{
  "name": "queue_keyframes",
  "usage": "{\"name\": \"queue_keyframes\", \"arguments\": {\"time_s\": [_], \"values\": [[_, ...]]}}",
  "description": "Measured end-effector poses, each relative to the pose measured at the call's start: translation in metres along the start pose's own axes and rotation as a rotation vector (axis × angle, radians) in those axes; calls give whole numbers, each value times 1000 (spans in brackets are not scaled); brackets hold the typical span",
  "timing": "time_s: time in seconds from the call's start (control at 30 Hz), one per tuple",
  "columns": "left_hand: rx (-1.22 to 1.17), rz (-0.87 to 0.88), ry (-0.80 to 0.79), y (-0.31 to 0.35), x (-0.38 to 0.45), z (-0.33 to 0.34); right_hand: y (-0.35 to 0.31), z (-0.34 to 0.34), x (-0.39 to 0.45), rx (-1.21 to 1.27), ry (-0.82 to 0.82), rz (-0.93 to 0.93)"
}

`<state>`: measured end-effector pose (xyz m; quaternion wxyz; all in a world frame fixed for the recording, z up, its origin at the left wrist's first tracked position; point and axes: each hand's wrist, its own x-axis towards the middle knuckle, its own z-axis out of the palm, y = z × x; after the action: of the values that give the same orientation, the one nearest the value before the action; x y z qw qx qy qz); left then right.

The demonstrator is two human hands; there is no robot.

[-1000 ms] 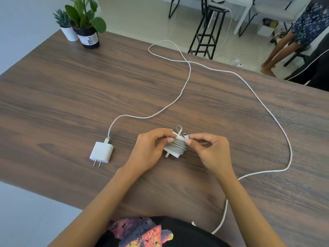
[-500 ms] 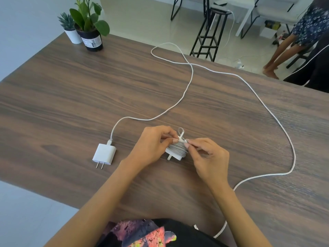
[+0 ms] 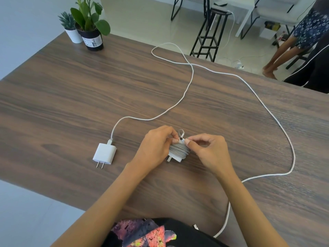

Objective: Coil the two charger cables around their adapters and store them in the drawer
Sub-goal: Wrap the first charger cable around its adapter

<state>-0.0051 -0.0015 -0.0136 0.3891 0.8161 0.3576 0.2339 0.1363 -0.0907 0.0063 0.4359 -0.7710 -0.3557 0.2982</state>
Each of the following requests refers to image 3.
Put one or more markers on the person's left hand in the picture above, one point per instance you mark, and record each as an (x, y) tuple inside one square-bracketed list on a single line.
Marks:
[(154, 149)]

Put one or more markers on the person's right hand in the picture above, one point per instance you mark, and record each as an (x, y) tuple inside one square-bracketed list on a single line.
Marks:
[(213, 154)]

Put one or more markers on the person's left forearm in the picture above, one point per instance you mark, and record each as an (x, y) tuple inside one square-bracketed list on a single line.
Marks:
[(97, 205)]

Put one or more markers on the person's right forearm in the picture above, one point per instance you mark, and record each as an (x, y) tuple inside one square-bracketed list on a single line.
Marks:
[(252, 210)]

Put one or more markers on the white power strip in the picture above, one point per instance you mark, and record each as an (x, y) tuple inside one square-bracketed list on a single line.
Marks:
[(239, 65)]

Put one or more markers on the green plant in black pot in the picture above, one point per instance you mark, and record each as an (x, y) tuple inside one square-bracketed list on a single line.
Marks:
[(92, 41)]

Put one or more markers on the small white box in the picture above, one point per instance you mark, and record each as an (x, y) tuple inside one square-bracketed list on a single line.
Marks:
[(267, 33)]

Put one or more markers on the grey folding chair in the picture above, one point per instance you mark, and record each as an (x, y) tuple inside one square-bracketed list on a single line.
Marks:
[(277, 12), (171, 15)]

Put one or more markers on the succulent in white pot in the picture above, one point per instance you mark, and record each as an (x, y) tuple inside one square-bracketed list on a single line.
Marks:
[(74, 35)]

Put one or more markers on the black bar stool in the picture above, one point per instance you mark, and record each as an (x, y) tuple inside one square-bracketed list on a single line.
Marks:
[(221, 12)]

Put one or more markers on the dark flat device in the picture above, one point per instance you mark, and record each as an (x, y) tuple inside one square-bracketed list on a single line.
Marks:
[(220, 3)]

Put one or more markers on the white side table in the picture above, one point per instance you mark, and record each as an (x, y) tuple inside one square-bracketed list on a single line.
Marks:
[(243, 5)]

